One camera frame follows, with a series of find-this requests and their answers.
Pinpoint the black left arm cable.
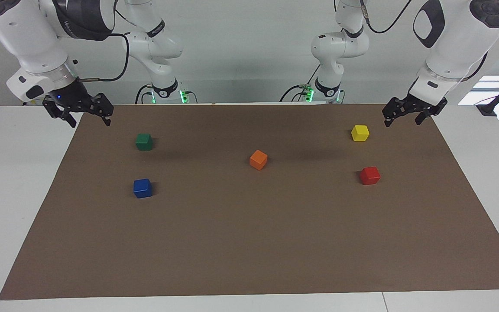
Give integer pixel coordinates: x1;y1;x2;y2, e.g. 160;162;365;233
359;0;488;81

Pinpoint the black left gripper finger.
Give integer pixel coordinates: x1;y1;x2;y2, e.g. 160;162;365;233
382;97;408;127
415;108;441;126

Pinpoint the orange wooden block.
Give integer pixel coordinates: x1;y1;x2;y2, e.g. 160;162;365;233
249;150;268;171

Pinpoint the yellow wooden block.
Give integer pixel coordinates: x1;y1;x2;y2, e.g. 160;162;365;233
351;125;370;142

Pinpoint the brown table mat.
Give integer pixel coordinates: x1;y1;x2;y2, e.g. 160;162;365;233
0;103;499;300

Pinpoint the black base cable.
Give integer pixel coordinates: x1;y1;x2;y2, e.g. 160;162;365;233
136;84;152;104
280;64;321;103

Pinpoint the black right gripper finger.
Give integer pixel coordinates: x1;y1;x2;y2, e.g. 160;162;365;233
87;93;114;127
43;99;77;128

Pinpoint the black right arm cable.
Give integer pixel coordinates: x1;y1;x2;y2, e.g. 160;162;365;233
78;32;130;83

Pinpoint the blue wooden block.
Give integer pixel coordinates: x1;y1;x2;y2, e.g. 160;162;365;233
133;179;152;199

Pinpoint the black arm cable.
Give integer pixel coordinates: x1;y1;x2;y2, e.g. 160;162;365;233
78;32;130;83
359;0;488;81

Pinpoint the red wooden block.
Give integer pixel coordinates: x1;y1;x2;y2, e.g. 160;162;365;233
360;166;381;185

